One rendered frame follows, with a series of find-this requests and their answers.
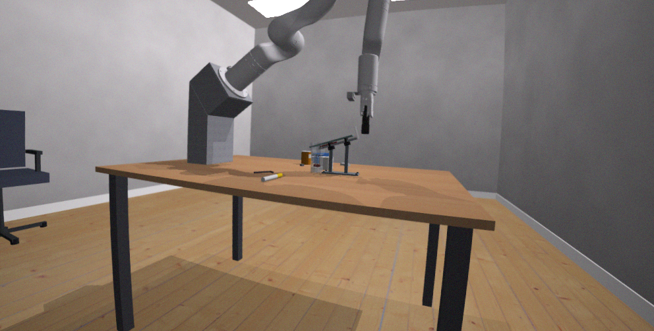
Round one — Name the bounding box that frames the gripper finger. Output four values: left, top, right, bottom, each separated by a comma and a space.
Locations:
361, 105, 369, 134

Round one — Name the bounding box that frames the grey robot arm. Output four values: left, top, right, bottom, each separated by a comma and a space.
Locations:
218, 0, 390, 102

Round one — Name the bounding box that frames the amber pill bottle with white cap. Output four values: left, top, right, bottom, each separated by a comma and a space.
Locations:
301, 151, 311, 165

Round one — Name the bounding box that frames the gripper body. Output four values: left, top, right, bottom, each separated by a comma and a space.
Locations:
358, 92, 376, 118

